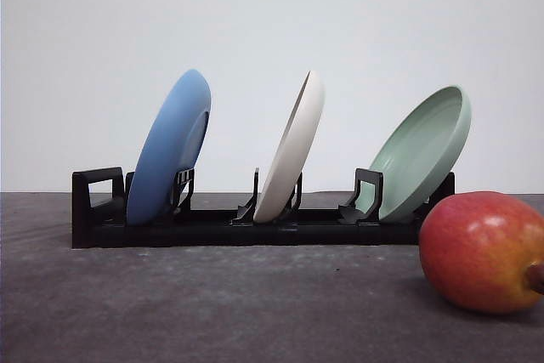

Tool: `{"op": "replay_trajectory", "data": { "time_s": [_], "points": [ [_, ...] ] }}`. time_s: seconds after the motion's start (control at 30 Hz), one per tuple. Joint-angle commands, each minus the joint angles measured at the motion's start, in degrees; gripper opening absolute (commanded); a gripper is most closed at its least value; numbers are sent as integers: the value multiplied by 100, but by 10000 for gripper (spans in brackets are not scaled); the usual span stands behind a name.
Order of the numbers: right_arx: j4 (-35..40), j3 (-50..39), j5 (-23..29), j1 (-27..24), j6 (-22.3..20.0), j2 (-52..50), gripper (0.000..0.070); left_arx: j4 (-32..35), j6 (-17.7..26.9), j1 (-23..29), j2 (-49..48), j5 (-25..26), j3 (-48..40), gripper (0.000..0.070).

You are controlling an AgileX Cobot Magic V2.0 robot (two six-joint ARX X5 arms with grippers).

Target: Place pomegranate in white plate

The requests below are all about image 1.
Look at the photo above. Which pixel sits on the white plate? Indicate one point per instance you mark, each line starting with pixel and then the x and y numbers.
pixel 292 152

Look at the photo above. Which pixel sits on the blue plate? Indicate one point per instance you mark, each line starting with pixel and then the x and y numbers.
pixel 173 143

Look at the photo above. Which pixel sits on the green plate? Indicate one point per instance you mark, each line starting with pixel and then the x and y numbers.
pixel 416 160

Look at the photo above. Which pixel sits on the black plastic plate rack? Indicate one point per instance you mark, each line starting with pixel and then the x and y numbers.
pixel 101 202

